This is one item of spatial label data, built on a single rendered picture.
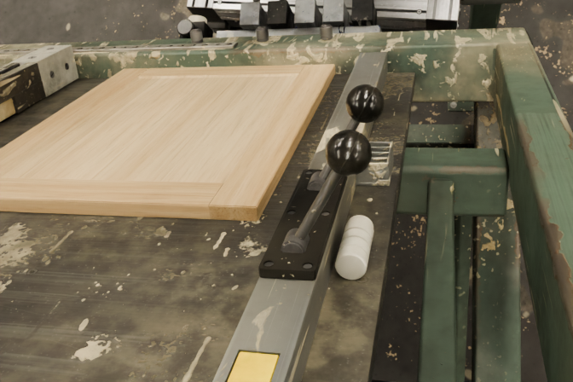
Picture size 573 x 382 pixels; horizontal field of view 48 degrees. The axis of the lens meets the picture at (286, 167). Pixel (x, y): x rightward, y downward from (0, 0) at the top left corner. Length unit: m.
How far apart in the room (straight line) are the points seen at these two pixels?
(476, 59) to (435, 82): 0.08
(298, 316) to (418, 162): 0.47
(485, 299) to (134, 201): 0.71
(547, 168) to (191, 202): 0.39
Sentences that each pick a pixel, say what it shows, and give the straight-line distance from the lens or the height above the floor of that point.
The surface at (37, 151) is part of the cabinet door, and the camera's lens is 1.00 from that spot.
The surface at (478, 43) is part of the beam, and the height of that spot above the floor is 0.90.
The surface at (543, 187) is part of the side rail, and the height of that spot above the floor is 1.37.
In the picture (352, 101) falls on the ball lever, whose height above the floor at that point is 1.44.
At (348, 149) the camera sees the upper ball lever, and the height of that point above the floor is 1.54.
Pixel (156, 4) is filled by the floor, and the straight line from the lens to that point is 2.47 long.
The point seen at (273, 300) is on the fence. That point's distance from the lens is 0.53.
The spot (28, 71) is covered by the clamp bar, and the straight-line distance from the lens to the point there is 1.28.
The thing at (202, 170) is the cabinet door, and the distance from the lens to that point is 0.83.
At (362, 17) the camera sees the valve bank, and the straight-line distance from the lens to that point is 1.39.
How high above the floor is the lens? 2.03
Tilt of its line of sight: 73 degrees down
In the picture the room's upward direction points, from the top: 52 degrees counter-clockwise
